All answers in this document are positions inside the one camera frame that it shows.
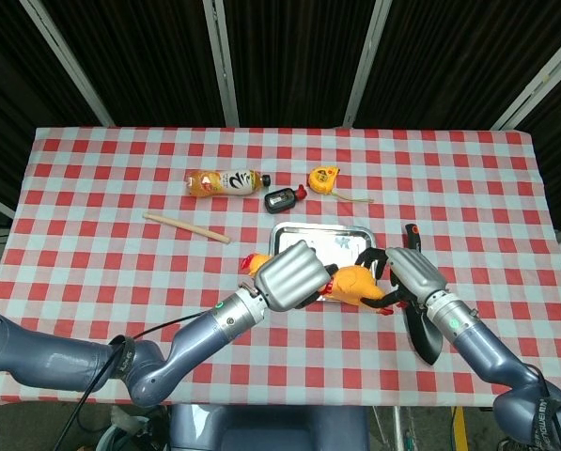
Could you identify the black spatula red button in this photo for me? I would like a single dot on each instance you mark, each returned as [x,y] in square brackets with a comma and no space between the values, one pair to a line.
[428,338]

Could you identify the rectangular metal tray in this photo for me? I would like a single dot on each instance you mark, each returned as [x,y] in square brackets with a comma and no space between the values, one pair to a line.
[322,237]

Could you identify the blue-grey robot torso base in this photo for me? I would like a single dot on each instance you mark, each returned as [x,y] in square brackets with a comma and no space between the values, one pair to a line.
[266,427]

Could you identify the wooden stick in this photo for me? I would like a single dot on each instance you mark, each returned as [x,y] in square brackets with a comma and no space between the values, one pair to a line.
[186,228]

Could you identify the black ink bottle red cap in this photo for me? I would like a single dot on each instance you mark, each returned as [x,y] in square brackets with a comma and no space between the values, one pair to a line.
[280,199]

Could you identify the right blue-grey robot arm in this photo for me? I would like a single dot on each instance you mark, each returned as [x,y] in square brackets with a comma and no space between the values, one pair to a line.
[487,347]

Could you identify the yellow tape measure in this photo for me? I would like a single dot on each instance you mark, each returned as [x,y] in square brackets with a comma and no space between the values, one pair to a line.
[322,181]

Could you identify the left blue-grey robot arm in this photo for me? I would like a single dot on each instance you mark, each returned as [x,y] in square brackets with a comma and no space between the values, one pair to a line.
[50,362]

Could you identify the white metal frame post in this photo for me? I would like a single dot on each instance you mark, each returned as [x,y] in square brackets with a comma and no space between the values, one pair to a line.
[538,84]
[68,66]
[367,66]
[221,66]

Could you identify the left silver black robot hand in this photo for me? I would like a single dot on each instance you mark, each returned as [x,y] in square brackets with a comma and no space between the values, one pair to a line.
[287,277]

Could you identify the orange rubber toy chicken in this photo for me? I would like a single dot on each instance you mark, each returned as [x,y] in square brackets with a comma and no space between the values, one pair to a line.
[355,282]

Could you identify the orange drink plastic bottle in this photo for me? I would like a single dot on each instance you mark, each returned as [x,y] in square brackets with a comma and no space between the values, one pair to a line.
[223,183]

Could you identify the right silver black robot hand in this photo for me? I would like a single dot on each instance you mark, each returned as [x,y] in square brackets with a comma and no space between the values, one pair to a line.
[416,277]

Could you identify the red white checkered tablecloth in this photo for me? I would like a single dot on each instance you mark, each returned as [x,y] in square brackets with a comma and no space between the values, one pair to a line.
[97,263]

